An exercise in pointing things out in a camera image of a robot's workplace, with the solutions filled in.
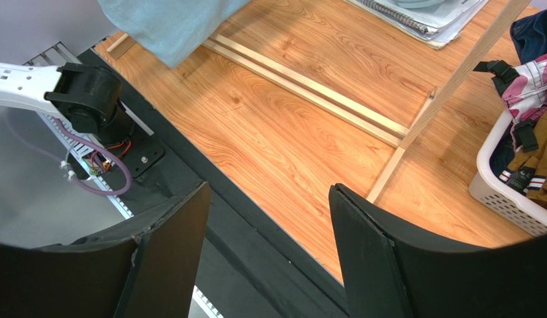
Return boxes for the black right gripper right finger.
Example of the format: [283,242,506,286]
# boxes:
[329,184,547,317]

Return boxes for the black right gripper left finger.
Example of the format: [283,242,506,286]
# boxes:
[0,182,211,317]

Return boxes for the brown trousers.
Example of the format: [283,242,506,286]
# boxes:
[506,110,547,210]

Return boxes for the pink camouflage trousers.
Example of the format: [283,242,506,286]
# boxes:
[472,49,547,153]

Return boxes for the light blue trousers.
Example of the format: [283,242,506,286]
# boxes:
[98,0,248,68]

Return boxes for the dark blue jeans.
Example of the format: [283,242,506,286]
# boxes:
[509,9,547,64]

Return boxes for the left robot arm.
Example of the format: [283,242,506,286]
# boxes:
[0,62,135,146]

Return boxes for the white plastic laundry basket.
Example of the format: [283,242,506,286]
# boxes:
[469,111,547,237]

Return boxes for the white notebook stack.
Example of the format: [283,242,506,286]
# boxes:
[344,0,490,50]

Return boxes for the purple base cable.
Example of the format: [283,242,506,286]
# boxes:
[4,110,134,197]

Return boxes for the wooden clothes rack frame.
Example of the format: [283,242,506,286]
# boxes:
[105,0,532,205]

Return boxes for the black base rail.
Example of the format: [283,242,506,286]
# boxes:
[77,48,349,318]

